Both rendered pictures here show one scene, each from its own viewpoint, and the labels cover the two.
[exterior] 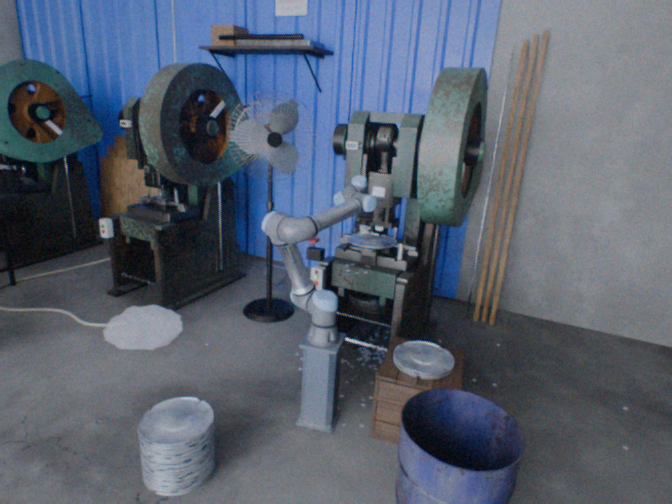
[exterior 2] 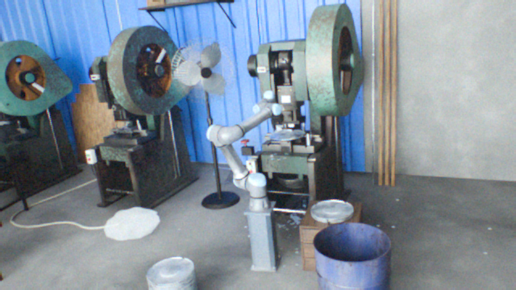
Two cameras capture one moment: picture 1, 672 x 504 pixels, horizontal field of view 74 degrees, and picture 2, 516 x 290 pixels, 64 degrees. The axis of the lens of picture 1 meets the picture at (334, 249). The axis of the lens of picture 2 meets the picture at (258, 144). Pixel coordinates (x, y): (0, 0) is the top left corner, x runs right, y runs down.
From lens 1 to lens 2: 77 cm
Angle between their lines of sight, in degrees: 2
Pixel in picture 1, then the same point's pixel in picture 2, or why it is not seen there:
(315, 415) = (263, 261)
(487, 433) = (374, 247)
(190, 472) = not seen: outside the picture
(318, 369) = (260, 228)
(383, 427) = (310, 262)
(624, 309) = (493, 159)
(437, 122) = (314, 47)
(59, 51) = (27, 26)
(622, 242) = (481, 107)
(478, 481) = (361, 268)
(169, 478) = not seen: outside the picture
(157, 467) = not seen: outside the picture
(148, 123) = (114, 76)
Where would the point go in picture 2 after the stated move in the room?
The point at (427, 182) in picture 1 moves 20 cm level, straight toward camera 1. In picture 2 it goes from (314, 89) to (312, 93)
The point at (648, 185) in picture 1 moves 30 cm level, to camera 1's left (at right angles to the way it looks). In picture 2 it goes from (492, 61) to (458, 65)
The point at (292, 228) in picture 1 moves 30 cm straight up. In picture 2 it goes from (226, 134) to (221, 85)
